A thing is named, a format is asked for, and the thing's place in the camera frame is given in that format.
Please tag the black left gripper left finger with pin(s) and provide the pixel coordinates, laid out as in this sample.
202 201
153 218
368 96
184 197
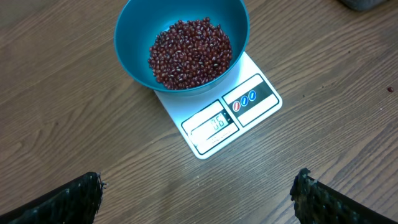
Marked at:
77 201

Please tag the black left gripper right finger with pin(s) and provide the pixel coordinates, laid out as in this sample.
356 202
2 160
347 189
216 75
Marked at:
316 203

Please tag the white kitchen scale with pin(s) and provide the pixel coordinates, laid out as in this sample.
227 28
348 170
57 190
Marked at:
211 120

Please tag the blue bowl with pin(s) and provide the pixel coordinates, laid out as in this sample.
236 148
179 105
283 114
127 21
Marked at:
141 20

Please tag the red beans in bowl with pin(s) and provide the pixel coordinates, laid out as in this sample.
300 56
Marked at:
190 54

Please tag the clear plastic container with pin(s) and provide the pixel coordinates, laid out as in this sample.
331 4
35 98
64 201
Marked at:
362 5

